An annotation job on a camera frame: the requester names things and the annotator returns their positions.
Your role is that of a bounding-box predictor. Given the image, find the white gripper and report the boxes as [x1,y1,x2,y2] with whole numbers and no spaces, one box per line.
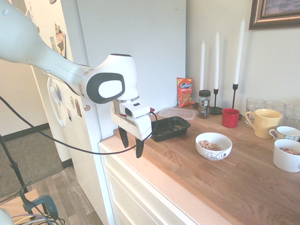
[110,100,153,159]

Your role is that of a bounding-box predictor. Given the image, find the cereal rings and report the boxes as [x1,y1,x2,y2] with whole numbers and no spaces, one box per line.
[198,140,221,151]

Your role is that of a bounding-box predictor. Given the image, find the white bowl with swirl pattern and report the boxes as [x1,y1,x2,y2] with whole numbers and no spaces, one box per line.
[195,132,233,162]

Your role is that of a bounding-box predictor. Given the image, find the cereal in large white cup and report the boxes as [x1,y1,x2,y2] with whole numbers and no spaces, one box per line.
[278,147,300,156]

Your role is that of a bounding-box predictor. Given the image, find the black plastic food container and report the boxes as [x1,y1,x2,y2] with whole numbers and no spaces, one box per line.
[151,116,191,143]

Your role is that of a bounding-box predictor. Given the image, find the white drawer cabinet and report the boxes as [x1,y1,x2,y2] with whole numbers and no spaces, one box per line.
[97,137,196,225]

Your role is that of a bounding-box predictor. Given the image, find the clear plastic container lid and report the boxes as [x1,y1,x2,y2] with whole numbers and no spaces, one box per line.
[158,106,198,121]

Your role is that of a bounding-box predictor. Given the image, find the oval dark fridge magnet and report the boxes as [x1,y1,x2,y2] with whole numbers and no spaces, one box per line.
[74,98,82,117]

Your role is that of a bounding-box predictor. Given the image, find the orange snack bag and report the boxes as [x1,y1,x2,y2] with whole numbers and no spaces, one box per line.
[176,77,196,108]

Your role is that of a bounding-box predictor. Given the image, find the spice jar with black lid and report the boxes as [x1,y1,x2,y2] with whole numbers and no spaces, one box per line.
[198,90,211,119]

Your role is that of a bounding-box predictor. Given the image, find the black holder of medium candle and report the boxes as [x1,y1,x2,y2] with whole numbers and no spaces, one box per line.
[209,88,224,115]

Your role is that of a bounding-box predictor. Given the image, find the red mug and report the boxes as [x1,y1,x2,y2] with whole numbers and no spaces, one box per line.
[221,108,242,128]

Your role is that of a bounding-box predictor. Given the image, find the short white taper candle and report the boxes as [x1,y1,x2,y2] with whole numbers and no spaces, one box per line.
[200,41,206,91]

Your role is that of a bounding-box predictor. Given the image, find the metal C-clamp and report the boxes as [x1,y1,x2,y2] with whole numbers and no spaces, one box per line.
[22,194,60,221]

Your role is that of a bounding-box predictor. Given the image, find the white refrigerator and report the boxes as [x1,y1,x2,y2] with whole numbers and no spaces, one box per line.
[22,0,188,225]

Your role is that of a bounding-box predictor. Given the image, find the black holder of tall candle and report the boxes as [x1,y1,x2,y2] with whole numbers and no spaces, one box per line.
[232,83,242,120]

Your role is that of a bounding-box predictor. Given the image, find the medium white taper candle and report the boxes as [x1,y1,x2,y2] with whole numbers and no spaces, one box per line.
[214,31,220,90]

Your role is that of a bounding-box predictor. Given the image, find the large photo fridge magnet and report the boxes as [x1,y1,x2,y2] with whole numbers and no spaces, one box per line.
[54,22,67,58]

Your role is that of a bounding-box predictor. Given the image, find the clear drinking glass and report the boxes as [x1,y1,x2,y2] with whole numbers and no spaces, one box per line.
[264,100,286,118]
[245,97,266,125]
[283,104,300,130]

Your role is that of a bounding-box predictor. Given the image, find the robot mounting table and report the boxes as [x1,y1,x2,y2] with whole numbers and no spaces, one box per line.
[0,189,48,218]

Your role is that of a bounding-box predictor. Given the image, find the yellow mug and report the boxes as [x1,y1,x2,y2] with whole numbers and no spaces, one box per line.
[245,108,283,139]

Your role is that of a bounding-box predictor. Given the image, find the tall white taper candle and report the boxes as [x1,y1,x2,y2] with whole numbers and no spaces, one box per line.
[234,19,246,85]

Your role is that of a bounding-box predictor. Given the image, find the large plain white cup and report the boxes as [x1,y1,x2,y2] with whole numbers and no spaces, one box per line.
[272,139,300,173]

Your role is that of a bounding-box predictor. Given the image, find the small patterned white cup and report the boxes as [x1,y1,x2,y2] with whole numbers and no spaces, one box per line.
[269,126,300,143]

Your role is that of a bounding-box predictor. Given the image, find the gold framed painting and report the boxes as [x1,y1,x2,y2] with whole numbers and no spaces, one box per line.
[248,0,300,30]

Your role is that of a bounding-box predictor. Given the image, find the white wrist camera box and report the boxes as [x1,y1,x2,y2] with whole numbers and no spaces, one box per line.
[119,101,151,118]

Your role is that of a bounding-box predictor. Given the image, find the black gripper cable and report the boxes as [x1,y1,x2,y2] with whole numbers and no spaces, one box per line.
[0,95,158,156]

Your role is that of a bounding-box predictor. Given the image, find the white refrigerator door handle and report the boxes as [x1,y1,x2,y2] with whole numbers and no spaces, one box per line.
[46,76,65,128]

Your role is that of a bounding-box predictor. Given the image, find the black camera stand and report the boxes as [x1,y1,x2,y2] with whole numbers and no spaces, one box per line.
[0,133,32,212]

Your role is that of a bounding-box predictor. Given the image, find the purple cable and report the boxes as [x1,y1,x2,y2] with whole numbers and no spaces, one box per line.
[11,213,43,220]

